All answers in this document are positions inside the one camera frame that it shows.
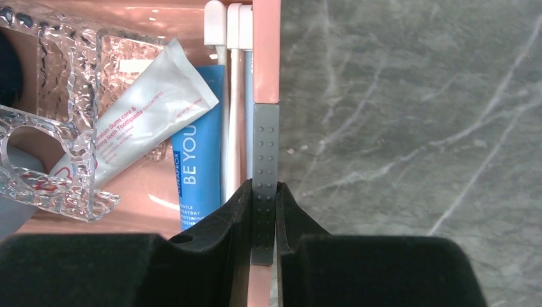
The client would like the pink plastic basket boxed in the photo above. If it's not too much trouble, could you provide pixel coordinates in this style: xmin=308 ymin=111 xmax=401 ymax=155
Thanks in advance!
xmin=12 ymin=0 xmax=282 ymax=307

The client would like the light blue mug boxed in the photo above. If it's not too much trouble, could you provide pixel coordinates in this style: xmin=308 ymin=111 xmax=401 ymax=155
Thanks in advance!
xmin=1 ymin=146 xmax=44 ymax=240

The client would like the dark blue mug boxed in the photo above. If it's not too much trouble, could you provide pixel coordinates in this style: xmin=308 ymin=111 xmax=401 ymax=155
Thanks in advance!
xmin=1 ymin=33 xmax=24 ymax=107

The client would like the pink toothbrush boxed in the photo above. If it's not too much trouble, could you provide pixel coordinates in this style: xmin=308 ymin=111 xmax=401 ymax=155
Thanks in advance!
xmin=225 ymin=3 xmax=247 ymax=199

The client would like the white toothpaste tube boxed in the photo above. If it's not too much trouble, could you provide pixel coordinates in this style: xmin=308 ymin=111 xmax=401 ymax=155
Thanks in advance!
xmin=49 ymin=37 xmax=220 ymax=189

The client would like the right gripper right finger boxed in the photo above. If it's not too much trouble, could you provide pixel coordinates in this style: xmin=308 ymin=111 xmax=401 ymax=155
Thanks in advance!
xmin=276 ymin=183 xmax=486 ymax=306

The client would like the clear acrylic toothbrush holder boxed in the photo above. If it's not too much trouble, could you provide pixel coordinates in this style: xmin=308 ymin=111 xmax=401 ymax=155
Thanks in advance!
xmin=1 ymin=1 xmax=165 ymax=222

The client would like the white toothbrush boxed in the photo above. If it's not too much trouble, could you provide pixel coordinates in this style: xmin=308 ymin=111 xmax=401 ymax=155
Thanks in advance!
xmin=204 ymin=1 xmax=229 ymax=203

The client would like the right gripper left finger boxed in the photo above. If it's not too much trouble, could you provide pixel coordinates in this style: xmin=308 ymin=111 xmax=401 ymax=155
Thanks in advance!
xmin=1 ymin=181 xmax=252 ymax=306

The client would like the blue toothpaste tube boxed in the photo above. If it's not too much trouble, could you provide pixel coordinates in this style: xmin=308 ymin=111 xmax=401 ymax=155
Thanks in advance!
xmin=171 ymin=65 xmax=222 ymax=230

